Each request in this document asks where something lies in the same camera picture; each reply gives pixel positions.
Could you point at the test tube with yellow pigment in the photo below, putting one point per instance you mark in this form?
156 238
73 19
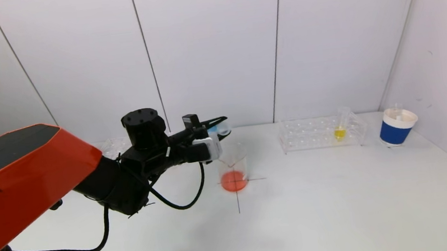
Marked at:
339 133

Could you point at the test tube with blue pigment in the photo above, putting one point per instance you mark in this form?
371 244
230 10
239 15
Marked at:
222 129

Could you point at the clear acrylic test tube rack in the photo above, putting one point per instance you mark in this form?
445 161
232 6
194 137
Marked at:
317 133
114 148

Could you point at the clear glass beaker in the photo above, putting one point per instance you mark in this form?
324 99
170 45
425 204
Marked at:
233 177

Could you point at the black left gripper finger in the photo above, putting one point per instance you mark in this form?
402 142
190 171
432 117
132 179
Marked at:
214 122

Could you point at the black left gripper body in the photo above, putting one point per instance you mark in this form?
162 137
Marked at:
193 125

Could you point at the blue white paper cup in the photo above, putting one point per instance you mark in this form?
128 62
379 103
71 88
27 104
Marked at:
392 133

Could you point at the test tube with red pigment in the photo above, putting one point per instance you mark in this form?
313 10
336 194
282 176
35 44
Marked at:
397 110

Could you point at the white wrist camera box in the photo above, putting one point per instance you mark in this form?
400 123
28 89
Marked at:
208 148

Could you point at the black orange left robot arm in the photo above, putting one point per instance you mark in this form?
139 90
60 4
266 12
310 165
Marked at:
24 186

